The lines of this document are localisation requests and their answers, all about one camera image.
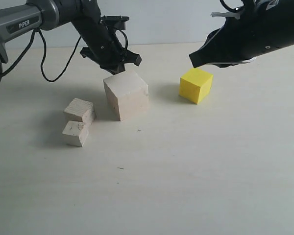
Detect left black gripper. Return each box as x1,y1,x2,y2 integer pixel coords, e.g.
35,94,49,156
71,10,142,71

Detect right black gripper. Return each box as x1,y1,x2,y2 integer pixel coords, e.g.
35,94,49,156
189,7,294,68

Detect yellow cube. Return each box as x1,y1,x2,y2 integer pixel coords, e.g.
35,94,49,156
179,68,213,104

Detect large pale wooden cube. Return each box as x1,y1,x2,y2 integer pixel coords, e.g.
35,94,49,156
103,70,149,121

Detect medium striped wooden cube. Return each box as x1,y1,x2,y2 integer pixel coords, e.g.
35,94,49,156
63,98,97,126

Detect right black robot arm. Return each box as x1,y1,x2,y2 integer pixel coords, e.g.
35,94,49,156
189,0,294,68

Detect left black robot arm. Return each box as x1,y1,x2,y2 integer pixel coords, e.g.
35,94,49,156
0,0,142,82

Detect small pale wooden cube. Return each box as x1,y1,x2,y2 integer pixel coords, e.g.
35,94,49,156
62,120,89,147

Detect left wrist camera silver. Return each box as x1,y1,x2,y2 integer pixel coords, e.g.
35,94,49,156
100,16,130,30

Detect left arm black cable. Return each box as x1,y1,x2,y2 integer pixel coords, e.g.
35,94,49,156
0,26,129,83

